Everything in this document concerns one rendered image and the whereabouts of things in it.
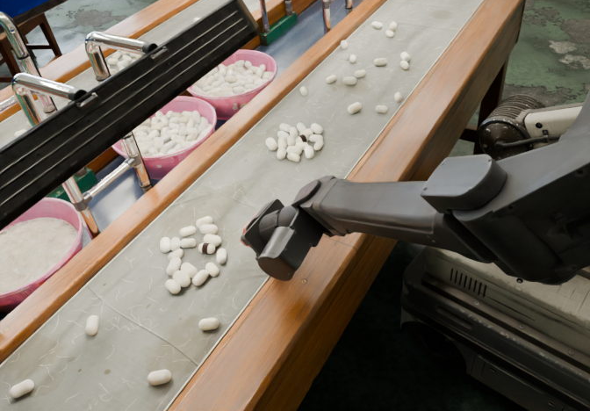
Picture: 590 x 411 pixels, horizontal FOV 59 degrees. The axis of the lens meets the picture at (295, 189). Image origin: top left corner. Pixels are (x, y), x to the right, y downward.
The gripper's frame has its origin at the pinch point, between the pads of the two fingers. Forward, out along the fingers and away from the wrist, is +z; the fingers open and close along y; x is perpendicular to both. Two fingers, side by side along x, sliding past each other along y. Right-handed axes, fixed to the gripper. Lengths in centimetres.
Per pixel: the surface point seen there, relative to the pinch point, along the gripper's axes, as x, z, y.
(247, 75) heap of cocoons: -23, 33, -56
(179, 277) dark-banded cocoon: -2.8, 7.4, 10.7
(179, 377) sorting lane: 6.4, 0.0, 24.8
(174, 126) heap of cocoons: -25, 36, -28
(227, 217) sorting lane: -3.2, 10.8, -7.0
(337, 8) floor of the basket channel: -22, 40, -120
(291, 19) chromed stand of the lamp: -29, 46, -101
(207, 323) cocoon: 4.3, -0.4, 15.9
